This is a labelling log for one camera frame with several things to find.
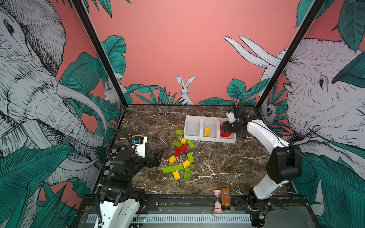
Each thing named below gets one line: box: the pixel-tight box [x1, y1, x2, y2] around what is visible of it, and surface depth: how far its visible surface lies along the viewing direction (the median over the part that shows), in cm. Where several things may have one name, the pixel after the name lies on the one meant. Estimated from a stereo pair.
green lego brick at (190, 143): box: [186, 139, 196, 149], surface depth 100 cm
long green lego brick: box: [162, 163, 184, 174], surface depth 88 cm
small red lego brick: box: [181, 143, 188, 152], surface depth 97 cm
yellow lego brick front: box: [172, 170, 181, 181], surface depth 83 cm
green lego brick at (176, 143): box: [172, 140, 183, 148], surface depth 98 cm
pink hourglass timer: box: [212, 189, 223, 214], surface depth 75 cm
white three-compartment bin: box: [183, 115, 237, 144], surface depth 103 cm
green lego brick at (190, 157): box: [187, 152, 195, 163], surface depth 92 cm
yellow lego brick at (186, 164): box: [182, 159, 191, 169], surface depth 88 cm
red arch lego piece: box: [220, 130, 232, 138], surface depth 101 cm
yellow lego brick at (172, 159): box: [168, 155, 177, 165], surface depth 90 cm
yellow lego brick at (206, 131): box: [203, 127, 211, 136], surface depth 105 cm
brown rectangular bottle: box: [221, 187, 231, 211], surface depth 75 cm
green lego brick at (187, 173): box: [183, 167, 192, 180], surface depth 86 cm
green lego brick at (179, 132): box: [175, 130, 184, 135], surface depth 105 cm
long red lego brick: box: [174, 146, 182, 158], surface depth 94 cm
